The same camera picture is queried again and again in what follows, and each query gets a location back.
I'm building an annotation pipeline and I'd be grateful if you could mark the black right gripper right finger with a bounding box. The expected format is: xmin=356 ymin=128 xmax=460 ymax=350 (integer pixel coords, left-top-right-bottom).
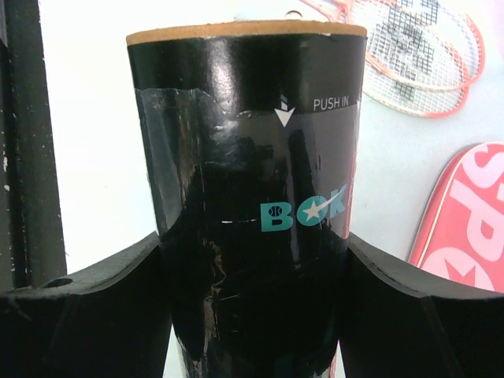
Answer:
xmin=340 ymin=235 xmax=503 ymax=378

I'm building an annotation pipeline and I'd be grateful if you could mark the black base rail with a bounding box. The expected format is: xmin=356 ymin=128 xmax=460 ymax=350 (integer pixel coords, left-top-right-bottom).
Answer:
xmin=1 ymin=1 xmax=67 ymax=291

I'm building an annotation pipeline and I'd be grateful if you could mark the pink racket bag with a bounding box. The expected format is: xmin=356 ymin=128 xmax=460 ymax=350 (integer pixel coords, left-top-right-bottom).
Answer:
xmin=408 ymin=142 xmax=503 ymax=292

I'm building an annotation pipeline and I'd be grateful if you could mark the black shuttlecock tube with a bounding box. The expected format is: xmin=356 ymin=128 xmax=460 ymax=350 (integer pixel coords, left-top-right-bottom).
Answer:
xmin=126 ymin=20 xmax=367 ymax=377

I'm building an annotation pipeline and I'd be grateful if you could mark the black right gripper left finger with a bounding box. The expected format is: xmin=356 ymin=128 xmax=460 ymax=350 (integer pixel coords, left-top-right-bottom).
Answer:
xmin=1 ymin=233 xmax=172 ymax=377

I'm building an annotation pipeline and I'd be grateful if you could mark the pink badminton racket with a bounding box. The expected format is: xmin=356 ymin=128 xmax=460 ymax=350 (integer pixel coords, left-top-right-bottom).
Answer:
xmin=297 ymin=0 xmax=442 ymax=86
xmin=364 ymin=8 xmax=486 ymax=118

